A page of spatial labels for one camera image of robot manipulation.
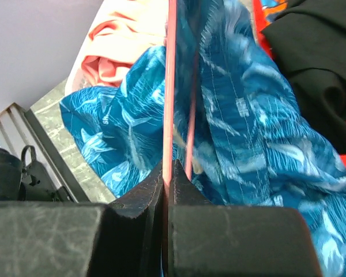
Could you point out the orange dotted patterned shorts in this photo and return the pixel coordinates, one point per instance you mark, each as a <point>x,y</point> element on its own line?
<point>272,8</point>

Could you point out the blue leaf-print shorts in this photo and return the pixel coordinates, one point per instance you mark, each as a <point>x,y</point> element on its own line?
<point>251,144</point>

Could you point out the white perforated basket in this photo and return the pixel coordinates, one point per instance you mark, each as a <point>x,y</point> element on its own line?
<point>76,79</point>

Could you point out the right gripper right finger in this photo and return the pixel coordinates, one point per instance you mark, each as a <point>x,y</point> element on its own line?
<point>182,191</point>

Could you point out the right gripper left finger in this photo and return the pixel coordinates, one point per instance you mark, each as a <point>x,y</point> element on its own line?
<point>128,239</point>

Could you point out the pink cloth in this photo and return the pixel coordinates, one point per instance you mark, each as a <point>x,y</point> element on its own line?
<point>122,33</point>

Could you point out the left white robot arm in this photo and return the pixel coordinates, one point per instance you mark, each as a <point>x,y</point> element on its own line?
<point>26,179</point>

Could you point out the red plastic tray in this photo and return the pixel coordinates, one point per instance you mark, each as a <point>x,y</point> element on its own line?
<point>260,25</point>

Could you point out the black garment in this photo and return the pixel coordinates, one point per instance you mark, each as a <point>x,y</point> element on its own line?
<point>308,42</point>

